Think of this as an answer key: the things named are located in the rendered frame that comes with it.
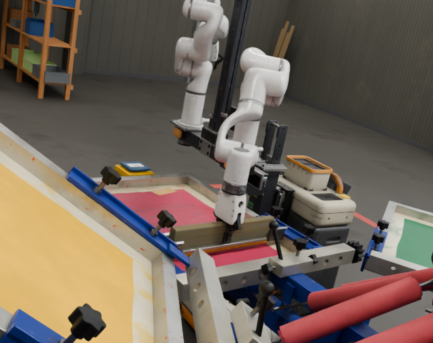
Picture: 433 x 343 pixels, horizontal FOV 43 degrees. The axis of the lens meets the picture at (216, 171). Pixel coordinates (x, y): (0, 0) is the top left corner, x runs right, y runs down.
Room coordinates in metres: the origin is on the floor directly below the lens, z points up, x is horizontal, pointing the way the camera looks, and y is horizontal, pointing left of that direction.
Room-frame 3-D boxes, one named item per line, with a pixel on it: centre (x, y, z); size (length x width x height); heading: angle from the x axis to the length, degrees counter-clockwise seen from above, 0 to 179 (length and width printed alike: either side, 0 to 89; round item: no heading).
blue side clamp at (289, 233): (1.81, -0.29, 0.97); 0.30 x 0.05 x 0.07; 41
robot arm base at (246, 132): (2.22, -0.10, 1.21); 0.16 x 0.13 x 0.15; 125
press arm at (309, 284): (1.38, -0.29, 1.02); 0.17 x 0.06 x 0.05; 41
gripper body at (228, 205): (1.64, -0.06, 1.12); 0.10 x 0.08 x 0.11; 41
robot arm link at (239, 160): (1.68, -0.07, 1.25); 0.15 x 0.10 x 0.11; 178
